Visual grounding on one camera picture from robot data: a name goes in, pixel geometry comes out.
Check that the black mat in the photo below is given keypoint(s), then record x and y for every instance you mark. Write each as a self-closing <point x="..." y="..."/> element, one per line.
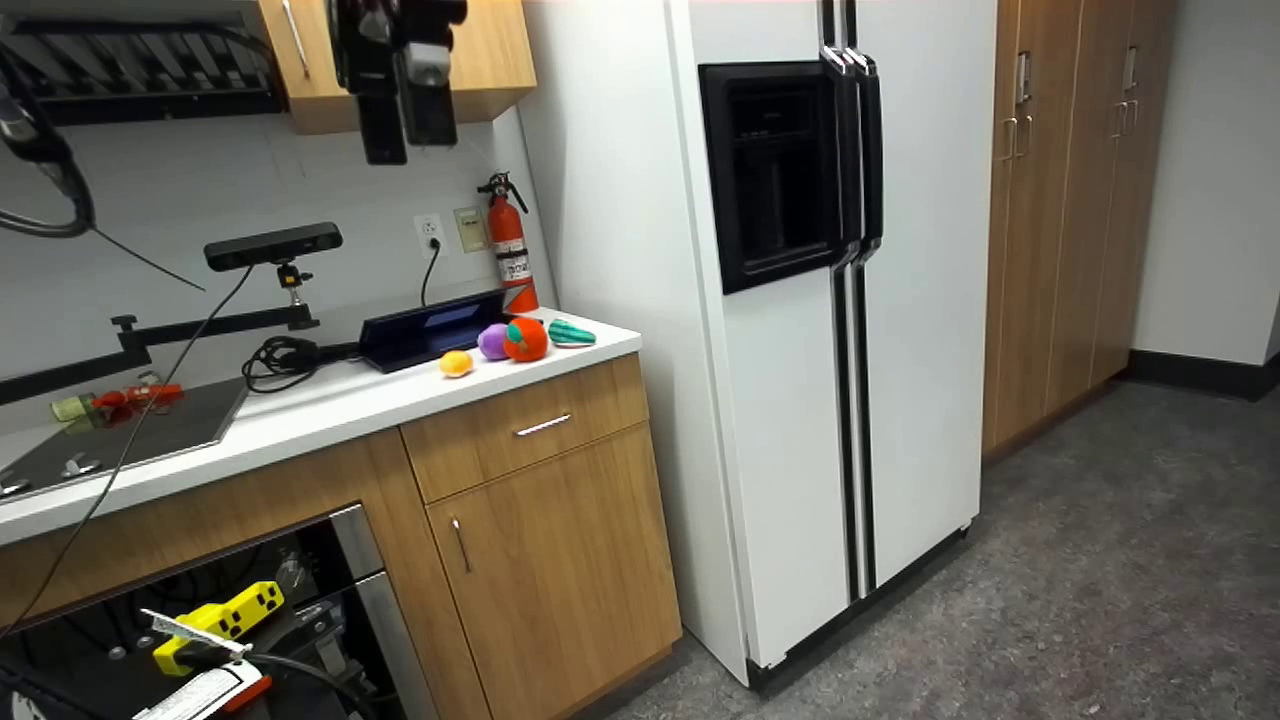
<point x="133" y="433"/>

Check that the purple plush toy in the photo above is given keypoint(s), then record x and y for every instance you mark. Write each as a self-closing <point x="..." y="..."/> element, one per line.
<point x="494" y="340"/>

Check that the green toy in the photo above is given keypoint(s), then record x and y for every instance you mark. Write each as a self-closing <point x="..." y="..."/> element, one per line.
<point x="69" y="409"/>

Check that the black wall rack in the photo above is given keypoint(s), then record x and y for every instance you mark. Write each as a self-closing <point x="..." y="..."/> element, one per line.
<point x="133" y="67"/>

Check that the tall wooden cabinet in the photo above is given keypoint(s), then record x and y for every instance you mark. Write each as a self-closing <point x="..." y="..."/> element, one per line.
<point x="1066" y="215"/>

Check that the red fire extinguisher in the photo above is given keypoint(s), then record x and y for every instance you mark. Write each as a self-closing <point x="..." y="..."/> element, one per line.
<point x="509" y="252"/>

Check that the yellow power plug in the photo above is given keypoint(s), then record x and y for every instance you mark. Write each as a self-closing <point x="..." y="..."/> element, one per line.
<point x="235" y="610"/>

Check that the wooden cabinet door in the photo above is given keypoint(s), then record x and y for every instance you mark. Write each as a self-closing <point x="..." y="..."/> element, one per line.
<point x="560" y="572"/>

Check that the black stereo camera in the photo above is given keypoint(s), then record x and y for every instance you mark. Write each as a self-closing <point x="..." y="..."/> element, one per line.
<point x="274" y="246"/>

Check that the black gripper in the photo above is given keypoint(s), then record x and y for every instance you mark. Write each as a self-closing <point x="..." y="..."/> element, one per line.
<point x="398" y="25"/>

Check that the black fridge water dispenser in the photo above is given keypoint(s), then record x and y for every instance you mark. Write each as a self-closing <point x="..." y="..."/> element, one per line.
<point x="772" y="175"/>

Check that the white red packet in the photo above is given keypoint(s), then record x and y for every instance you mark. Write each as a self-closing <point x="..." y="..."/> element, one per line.
<point x="200" y="694"/>

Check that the dark laptop with blue light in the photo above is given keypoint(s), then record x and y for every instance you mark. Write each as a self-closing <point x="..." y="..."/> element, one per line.
<point x="424" y="329"/>

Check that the yellow plush toy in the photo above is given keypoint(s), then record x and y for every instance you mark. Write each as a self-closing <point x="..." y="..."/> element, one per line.
<point x="459" y="366"/>

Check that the white refrigerator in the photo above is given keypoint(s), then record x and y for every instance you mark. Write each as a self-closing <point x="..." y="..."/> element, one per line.
<point x="785" y="400"/>

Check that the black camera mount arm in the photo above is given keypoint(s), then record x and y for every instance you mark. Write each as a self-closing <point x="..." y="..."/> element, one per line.
<point x="200" y="329"/>

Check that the orange red plush toy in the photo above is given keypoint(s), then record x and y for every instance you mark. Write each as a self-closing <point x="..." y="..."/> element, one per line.
<point x="531" y="340"/>

